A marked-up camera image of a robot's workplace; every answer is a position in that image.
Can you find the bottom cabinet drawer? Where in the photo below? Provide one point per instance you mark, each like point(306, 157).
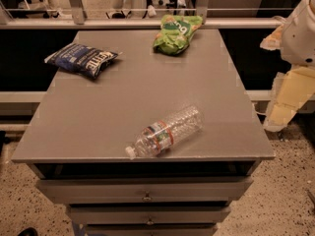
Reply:
point(154, 230)

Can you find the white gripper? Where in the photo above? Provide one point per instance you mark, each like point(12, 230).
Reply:
point(299, 39)

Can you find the top cabinet drawer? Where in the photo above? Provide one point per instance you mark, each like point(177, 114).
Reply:
point(125, 191)

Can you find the blue chip bag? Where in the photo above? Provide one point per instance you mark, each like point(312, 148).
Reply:
point(81, 59)

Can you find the green chip bag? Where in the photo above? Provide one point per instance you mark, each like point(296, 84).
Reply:
point(176, 33)

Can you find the metal railing frame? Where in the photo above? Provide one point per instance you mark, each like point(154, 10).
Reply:
point(76, 16)

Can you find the black shoe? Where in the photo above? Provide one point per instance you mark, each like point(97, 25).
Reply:
point(28, 232)

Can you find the clear plastic water bottle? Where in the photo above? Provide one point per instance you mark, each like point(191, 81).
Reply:
point(167, 132)

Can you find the grey drawer cabinet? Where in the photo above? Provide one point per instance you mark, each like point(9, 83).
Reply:
point(82, 127)

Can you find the middle cabinet drawer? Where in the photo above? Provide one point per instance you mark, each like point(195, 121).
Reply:
point(148, 214)

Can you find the cabinet drawer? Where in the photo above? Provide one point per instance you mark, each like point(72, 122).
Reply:
point(148, 214)
point(125, 191)
point(154, 230)

